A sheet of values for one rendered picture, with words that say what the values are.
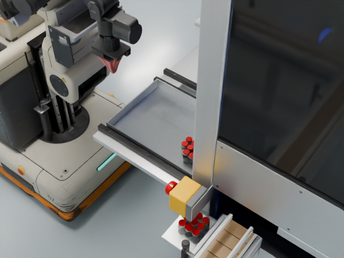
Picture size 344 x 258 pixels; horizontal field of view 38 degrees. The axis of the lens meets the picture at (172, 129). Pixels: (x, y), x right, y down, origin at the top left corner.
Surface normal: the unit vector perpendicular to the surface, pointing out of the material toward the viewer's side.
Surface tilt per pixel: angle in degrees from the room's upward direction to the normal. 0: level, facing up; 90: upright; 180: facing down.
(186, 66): 0
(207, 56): 90
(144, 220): 0
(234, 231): 0
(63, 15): 90
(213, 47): 90
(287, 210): 90
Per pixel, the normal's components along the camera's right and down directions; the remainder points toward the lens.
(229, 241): 0.00, -0.67
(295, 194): -0.61, 0.59
